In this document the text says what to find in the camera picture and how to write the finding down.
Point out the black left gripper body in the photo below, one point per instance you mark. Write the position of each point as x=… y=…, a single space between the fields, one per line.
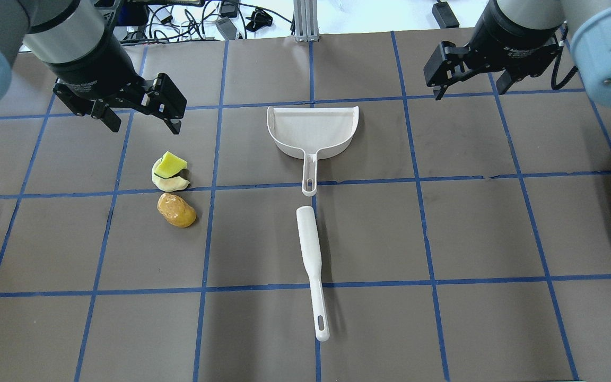
x=95 y=64

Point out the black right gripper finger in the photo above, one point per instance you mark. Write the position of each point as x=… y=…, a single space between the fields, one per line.
x=445 y=67
x=509 y=77

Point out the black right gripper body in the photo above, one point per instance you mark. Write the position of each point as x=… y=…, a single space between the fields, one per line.
x=507 y=36

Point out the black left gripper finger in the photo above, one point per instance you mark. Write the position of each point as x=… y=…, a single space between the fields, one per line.
x=103 y=112
x=165 y=101

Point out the yellow green sponge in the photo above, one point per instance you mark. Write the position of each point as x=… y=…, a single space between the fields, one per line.
x=169 y=165

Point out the pale banana peel piece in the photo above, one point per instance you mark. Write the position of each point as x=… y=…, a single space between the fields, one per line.
x=171 y=184

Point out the brown potato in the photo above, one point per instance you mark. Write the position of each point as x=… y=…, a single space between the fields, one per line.
x=176 y=210

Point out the white plastic dustpan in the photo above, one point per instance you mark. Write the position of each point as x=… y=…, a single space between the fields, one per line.
x=312 y=134

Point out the white hand brush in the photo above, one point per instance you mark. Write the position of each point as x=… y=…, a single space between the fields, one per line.
x=312 y=261

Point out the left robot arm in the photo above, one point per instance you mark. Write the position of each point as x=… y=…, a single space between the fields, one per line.
x=55 y=31

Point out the black power brick top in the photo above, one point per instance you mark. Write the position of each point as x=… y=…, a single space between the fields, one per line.
x=444 y=15

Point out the aluminium frame post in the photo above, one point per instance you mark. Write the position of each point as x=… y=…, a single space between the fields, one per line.
x=305 y=23

